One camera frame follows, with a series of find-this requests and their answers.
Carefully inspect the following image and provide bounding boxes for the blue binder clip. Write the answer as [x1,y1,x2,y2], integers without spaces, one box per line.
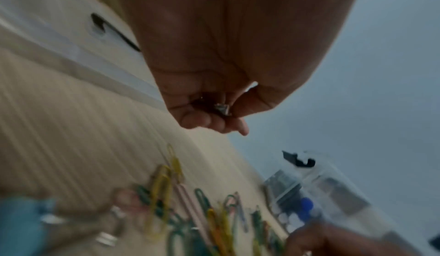
[0,196,128,256]

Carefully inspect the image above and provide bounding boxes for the black binder clip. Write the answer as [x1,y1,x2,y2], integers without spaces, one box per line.
[282,150,316,168]

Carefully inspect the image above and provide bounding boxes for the person's right hand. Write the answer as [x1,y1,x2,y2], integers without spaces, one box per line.
[285,222,415,256]

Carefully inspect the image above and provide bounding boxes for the black cable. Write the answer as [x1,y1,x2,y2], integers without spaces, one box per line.
[91,13,142,53]

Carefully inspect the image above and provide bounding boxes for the blue push pin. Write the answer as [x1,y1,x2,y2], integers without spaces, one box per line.
[298,197,316,219]

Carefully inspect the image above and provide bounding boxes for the small silver metal clip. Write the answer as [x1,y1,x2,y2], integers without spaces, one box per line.
[214,103,233,117]

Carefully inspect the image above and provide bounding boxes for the person's left hand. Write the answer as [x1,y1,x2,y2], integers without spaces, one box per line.
[113,0,367,136]

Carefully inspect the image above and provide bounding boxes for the pile of coloured paper clips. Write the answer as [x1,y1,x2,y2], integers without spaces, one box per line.
[113,143,290,256]

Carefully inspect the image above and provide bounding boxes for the silver staples block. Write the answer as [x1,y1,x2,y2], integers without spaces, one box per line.
[265,170,303,197]

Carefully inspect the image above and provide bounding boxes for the clear plastic organizer box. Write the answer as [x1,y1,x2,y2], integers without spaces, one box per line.
[262,150,424,256]

